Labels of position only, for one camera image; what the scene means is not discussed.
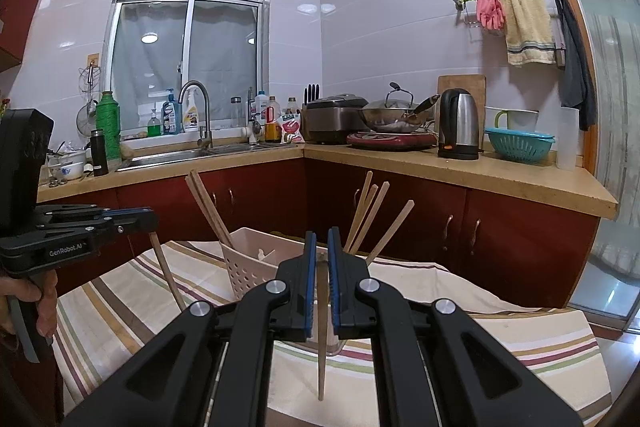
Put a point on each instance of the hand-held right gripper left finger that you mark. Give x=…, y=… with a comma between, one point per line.
x=310, y=287

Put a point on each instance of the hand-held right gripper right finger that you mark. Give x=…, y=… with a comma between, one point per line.
x=334, y=287

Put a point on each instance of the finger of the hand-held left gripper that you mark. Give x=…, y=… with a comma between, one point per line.
x=100, y=211
x=110, y=227

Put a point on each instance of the pink perforated utensil basket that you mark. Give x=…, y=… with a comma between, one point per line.
x=250, y=267

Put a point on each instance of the person's left hand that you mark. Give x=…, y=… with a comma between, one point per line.
x=20, y=289

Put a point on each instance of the blue patterned white bowl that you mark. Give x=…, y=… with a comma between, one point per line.
x=65, y=170

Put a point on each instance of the black flask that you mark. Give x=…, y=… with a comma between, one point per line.
x=99, y=154

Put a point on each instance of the hanging mesh strainer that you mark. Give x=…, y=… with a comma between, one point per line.
x=86, y=122

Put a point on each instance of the steel sink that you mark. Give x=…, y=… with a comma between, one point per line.
x=165, y=159

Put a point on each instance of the green thermos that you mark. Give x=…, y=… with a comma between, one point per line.
x=108, y=127

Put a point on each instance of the green soap bottle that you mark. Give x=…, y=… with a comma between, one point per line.
x=154, y=126

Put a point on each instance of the white spray bottle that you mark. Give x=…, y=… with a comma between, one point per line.
x=190, y=114

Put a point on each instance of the tall steel faucet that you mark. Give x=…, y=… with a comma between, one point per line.
x=202, y=117

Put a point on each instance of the red induction cooker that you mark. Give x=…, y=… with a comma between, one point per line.
x=390, y=141

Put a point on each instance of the red white snack bag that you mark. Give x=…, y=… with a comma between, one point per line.
x=291, y=129

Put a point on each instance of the grey rice cooker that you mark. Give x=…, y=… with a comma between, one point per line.
x=332, y=119

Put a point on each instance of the clear glass jar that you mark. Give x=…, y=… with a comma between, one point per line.
x=236, y=112

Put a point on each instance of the cooking oil bottle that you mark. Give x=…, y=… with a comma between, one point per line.
x=272, y=122

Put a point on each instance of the knife block with knives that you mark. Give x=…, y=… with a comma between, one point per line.
x=310, y=117

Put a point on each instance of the striped tablecloth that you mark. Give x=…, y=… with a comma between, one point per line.
x=500, y=337

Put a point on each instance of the steel wok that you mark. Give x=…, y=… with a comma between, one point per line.
x=395, y=119

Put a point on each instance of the clear bottle dark cap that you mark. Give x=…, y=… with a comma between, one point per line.
x=292, y=106

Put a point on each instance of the white plastic bottle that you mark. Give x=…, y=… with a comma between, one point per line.
x=261, y=107

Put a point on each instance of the steel wok lid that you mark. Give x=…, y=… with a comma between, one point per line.
x=395, y=101

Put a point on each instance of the wooden kitchen countertop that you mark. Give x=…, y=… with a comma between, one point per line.
x=500, y=179

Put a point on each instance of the steel electric kettle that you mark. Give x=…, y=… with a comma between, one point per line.
x=459, y=127

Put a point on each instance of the teal colander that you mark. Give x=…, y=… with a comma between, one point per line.
x=520, y=147

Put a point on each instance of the wooden cutting board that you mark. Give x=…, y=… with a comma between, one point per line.
x=477, y=92

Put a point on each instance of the white plastic jug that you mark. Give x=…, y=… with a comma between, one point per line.
x=567, y=142

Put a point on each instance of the pink rubber gloves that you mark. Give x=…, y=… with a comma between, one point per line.
x=490, y=12

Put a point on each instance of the yellow towel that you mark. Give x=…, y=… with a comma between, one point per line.
x=527, y=27

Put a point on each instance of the dark grey cloth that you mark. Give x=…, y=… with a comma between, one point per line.
x=575, y=67

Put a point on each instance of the sliding glass door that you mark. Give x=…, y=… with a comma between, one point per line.
x=610, y=107

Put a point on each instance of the aluminium frame window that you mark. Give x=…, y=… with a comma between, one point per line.
x=150, y=57

